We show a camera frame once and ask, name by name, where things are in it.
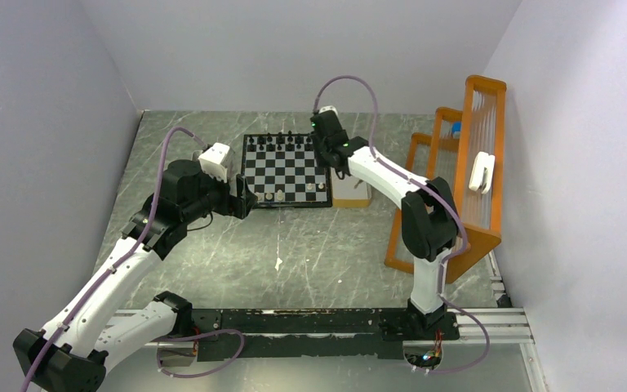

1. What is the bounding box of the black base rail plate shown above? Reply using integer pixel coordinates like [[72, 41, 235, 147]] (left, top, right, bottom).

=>
[[192, 308, 460, 362]]

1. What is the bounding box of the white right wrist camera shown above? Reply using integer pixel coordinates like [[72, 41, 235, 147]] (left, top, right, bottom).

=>
[[317, 105, 339, 116]]

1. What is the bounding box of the white clip object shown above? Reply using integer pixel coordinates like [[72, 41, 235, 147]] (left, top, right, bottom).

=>
[[468, 151, 496, 194]]

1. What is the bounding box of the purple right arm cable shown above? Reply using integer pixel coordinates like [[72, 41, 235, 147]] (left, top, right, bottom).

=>
[[312, 75, 492, 376]]

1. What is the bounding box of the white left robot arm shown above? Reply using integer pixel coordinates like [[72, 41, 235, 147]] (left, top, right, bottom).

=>
[[13, 159, 256, 391]]

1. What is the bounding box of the yellow tray of white pieces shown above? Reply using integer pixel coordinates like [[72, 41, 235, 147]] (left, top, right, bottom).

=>
[[331, 170, 371, 208]]

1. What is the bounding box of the black white chess board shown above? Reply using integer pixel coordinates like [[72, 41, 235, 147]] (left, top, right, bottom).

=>
[[242, 140, 332, 209]]

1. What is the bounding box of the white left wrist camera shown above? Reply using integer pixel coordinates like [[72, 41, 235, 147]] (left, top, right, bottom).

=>
[[198, 143, 233, 183]]

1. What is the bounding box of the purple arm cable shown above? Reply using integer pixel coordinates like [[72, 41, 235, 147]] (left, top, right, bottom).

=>
[[18, 127, 209, 392], [312, 75, 492, 376]]

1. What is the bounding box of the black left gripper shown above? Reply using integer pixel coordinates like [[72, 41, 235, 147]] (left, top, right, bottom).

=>
[[181, 163, 256, 222]]

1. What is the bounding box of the blue cap bottle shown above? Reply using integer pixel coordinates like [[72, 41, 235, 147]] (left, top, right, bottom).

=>
[[451, 122, 461, 138]]

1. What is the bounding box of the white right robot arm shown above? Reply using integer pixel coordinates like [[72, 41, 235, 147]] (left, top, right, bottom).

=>
[[310, 107, 462, 338]]

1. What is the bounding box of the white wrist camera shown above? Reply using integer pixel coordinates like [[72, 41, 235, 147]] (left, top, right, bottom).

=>
[[198, 143, 233, 183], [317, 105, 339, 116]]

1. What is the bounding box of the orange wooden rack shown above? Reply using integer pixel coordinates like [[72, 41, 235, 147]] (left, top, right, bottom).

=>
[[405, 75, 507, 283]]

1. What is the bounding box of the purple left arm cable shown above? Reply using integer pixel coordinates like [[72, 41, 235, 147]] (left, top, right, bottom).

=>
[[18, 127, 209, 392]]

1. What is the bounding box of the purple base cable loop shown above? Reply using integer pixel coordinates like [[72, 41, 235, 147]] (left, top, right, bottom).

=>
[[155, 327, 247, 379]]

